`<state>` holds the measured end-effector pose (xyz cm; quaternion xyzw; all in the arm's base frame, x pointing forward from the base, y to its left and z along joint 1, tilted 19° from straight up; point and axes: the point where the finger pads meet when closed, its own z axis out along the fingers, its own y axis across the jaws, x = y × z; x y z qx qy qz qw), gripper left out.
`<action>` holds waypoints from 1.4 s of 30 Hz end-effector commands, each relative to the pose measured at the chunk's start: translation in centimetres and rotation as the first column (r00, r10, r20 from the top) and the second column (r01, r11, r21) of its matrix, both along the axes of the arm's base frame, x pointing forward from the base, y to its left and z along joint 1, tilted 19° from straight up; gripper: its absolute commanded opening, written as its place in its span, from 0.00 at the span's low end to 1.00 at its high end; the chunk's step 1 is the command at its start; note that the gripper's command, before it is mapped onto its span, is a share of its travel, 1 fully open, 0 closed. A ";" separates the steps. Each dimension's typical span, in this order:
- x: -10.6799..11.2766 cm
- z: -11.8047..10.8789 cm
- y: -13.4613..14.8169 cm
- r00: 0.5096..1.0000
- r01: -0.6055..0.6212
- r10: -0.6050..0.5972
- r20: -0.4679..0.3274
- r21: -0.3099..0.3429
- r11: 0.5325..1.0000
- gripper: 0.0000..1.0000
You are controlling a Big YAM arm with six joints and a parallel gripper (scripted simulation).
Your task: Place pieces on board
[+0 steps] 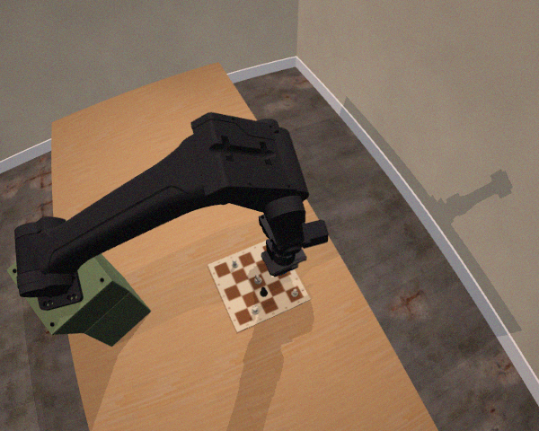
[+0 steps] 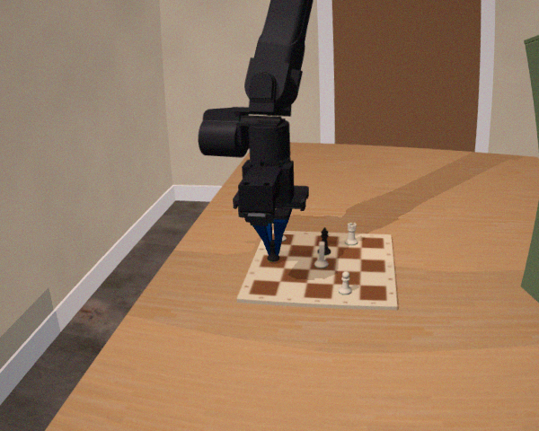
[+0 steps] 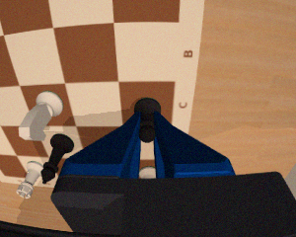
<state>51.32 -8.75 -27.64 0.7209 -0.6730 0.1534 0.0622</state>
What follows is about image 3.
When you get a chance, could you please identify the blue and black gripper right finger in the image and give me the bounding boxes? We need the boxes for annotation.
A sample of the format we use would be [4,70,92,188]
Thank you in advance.
[154,112,236,178]

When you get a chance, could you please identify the white pawn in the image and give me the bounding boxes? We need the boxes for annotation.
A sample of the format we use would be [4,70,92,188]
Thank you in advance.
[139,166,156,178]

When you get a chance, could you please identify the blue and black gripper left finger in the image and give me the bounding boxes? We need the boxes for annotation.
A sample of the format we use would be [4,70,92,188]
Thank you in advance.
[57,112,141,179]

